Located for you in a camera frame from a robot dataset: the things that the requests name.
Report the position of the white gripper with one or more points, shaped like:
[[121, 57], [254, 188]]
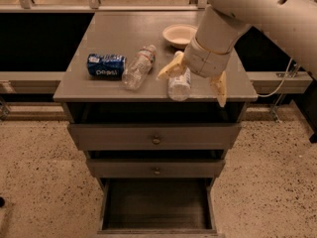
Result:
[[205, 60]]

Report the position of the clear bottle blue label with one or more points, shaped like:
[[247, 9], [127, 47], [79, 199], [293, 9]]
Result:
[[179, 87]]

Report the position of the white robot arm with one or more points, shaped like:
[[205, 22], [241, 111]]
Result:
[[290, 24]]

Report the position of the clear bottle red label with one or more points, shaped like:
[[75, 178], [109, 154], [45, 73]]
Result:
[[136, 71]]

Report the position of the grey wooden drawer cabinet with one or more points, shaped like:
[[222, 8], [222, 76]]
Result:
[[89, 100]]

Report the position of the grey top drawer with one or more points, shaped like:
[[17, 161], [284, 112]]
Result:
[[102, 137]]

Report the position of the grey middle drawer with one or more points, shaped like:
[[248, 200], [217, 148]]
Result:
[[136, 169]]

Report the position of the grey open bottom drawer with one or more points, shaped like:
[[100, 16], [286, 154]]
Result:
[[157, 208]]

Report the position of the white paper bowl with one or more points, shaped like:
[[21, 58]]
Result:
[[179, 35]]

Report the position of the blue pepsi can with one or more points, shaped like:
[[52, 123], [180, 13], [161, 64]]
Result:
[[108, 65]]

